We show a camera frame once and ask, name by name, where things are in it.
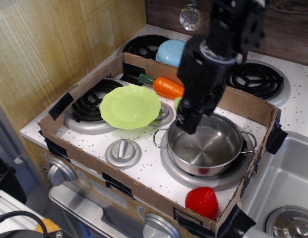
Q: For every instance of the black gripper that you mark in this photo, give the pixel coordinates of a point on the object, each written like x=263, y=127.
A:
x=202, y=73

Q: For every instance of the green toy broccoli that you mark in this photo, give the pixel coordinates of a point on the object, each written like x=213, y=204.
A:
x=177, y=102

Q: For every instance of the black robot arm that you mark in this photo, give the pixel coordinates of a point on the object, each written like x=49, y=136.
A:
x=236, y=27

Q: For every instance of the silver middle stove knob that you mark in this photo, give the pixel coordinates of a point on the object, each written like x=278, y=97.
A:
x=165, y=116

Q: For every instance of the silver stove knob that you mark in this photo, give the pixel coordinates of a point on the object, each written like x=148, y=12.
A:
x=123, y=154
x=165, y=116

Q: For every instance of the orange toy carrot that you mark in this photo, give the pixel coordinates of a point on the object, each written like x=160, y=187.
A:
x=163, y=86

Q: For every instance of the light green plastic plate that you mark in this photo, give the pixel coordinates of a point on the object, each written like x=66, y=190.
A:
x=130, y=107

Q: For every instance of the light blue plastic bowl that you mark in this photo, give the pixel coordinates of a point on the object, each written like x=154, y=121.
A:
x=170, y=52

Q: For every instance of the silver front stove knob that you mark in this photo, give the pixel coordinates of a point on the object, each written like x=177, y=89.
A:
x=123, y=154

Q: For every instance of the brown cardboard fence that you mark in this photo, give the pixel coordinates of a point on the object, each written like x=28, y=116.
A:
x=147, y=187

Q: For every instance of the black back right burner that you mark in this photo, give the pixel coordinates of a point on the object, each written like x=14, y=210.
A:
x=260, y=79

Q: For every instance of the black back left burner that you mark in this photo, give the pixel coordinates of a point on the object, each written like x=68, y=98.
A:
x=145, y=46

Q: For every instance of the red toy strawberry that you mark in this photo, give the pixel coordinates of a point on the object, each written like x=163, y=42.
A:
x=203, y=201

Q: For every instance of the hanging silver skimmer ladle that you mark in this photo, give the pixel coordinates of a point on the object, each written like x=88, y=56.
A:
x=191, y=17

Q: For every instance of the black front left burner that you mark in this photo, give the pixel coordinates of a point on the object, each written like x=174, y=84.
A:
x=84, y=115

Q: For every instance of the silver oven knob right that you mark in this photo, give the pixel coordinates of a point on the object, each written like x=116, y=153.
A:
x=157, y=227

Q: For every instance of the silver oven knob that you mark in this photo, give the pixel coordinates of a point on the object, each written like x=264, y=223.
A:
x=59, y=172
x=157, y=227

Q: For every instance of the silver toy sink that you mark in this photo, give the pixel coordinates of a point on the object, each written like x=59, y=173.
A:
x=281, y=180

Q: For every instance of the silver oven knob left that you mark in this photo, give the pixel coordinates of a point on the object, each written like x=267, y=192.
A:
x=59, y=172

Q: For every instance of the silver sink drain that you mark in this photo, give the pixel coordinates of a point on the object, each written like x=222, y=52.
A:
x=287, y=222

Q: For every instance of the yellow object bottom left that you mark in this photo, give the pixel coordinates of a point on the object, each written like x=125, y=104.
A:
x=50, y=226

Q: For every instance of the steel pot with handles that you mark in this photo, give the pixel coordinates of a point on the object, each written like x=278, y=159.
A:
x=211, y=150

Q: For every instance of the silver oven door handle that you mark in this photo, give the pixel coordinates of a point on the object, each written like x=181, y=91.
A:
x=83, y=210

